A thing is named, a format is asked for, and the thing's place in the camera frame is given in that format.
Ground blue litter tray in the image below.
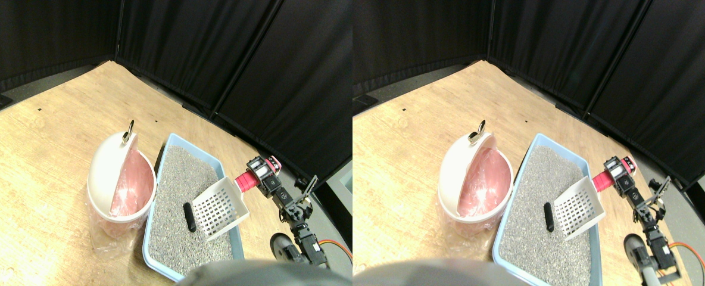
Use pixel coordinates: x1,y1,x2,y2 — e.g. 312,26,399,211
142,133,246,282
492,133,603,286

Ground black curtain stand pole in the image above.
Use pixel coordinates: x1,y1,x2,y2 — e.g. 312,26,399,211
114,0,126,59
486,0,497,60
210,0,286,117
584,0,653,115

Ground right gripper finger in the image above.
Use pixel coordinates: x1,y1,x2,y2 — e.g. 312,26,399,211
249,156,272,179
604,156,626,179

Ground black bracket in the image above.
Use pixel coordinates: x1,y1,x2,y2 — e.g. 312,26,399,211
293,175,319,209
647,176,672,209

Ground white bin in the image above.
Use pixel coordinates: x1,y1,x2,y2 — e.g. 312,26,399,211
436,120,515,254
85,120,157,257

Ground white scoop with red handle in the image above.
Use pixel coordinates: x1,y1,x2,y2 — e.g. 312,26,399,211
192,156,282,241
553,156,635,241

